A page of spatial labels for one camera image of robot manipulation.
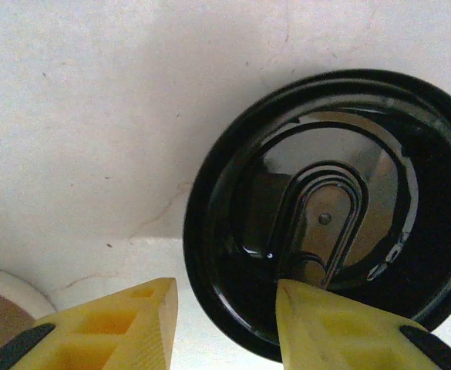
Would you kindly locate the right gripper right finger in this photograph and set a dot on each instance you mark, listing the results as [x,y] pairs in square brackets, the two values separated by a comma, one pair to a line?
[344,339]

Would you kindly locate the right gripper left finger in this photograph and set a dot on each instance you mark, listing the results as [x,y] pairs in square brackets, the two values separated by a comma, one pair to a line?
[94,335]

